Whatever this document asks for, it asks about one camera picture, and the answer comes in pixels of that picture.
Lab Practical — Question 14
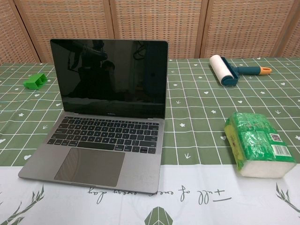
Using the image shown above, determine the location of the lint roller with teal handle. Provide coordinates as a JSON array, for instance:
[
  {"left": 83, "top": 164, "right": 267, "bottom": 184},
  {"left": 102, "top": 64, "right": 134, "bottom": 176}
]
[{"left": 209, "top": 54, "right": 273, "bottom": 88}]

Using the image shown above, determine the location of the green tissue pack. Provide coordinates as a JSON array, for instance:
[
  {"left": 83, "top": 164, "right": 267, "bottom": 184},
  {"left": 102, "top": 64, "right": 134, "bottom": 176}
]
[{"left": 224, "top": 112, "right": 297, "bottom": 179}]

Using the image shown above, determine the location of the silver laptop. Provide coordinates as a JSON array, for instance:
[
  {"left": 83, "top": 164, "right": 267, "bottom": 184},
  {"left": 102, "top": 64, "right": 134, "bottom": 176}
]
[{"left": 18, "top": 38, "right": 169, "bottom": 195}]

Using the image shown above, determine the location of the green plastic box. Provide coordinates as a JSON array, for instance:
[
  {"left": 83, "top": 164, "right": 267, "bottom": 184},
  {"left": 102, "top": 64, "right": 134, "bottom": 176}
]
[{"left": 22, "top": 73, "right": 48, "bottom": 90}]

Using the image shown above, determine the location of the green checked tablecloth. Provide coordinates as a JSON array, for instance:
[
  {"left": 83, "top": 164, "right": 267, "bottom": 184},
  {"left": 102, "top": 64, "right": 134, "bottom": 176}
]
[{"left": 0, "top": 57, "right": 300, "bottom": 225}]

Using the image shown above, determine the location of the woven folding screen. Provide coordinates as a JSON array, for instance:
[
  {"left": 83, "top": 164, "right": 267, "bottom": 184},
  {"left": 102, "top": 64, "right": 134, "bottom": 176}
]
[{"left": 0, "top": 0, "right": 300, "bottom": 66}]

